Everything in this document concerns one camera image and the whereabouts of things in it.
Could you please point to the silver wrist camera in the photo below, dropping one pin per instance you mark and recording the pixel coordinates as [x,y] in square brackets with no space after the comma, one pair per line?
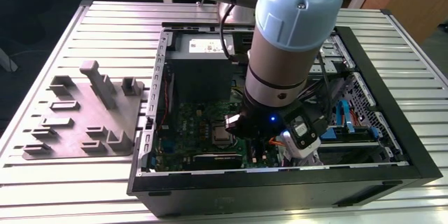
[300,134]

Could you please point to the green motherboard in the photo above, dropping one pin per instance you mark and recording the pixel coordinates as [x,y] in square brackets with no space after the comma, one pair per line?
[196,119]

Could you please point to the grey power supply unit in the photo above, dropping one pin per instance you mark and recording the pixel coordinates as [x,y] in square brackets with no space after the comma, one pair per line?
[203,77]

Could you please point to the metal CPU socket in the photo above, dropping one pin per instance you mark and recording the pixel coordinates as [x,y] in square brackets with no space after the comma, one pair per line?
[220,145]

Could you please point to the silver CPU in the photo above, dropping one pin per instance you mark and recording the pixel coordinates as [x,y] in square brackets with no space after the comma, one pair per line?
[222,136]

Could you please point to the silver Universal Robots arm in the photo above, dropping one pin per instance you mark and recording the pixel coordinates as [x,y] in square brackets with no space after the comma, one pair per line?
[280,72]

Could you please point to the black case fan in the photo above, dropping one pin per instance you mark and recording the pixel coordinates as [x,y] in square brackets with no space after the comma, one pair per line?
[171,98]

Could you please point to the metal disk bay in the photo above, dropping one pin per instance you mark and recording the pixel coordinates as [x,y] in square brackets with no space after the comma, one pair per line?
[336,58]
[384,153]

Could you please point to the blue disk carrier with disk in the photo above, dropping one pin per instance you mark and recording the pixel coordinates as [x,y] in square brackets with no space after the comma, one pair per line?
[331,136]

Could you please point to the black PC case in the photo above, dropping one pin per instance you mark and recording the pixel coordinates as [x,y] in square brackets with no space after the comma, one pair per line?
[244,195]

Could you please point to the black graphics card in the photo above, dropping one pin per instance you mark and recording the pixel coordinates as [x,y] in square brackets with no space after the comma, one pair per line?
[216,161]

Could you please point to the white furniture leg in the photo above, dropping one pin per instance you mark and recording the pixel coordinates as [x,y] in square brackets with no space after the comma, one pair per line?
[7,61]

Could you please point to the grey parts rack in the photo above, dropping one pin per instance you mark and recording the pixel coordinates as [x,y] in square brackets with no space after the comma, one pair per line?
[87,119]

